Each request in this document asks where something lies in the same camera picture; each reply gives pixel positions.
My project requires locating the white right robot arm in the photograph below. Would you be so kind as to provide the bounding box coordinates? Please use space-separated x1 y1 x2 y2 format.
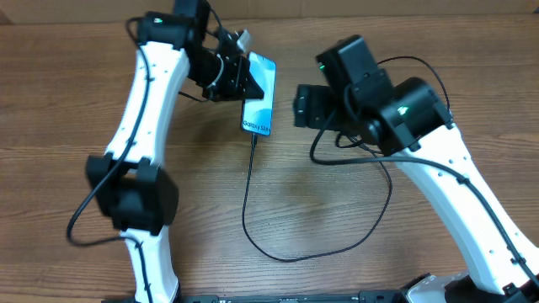
293 35 538 302

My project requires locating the black charger cable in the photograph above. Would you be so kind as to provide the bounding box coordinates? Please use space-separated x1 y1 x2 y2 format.
241 56 451 263

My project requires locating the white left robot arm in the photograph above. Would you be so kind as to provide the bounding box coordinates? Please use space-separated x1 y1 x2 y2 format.
86 1 275 302

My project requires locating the black smartphone blue screen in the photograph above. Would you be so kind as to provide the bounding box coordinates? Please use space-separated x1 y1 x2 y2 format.
241 51 277 136

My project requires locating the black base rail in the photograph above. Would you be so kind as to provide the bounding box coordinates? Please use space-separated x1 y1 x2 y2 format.
100 288 422 303

